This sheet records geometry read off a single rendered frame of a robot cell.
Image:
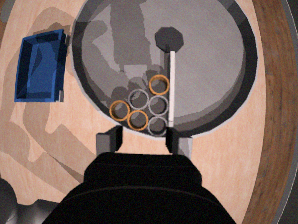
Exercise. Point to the bronze ring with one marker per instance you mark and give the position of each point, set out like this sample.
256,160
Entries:
112,110
162,78
132,126

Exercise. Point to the blue tray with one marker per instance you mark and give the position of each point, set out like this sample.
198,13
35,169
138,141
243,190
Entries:
40,71

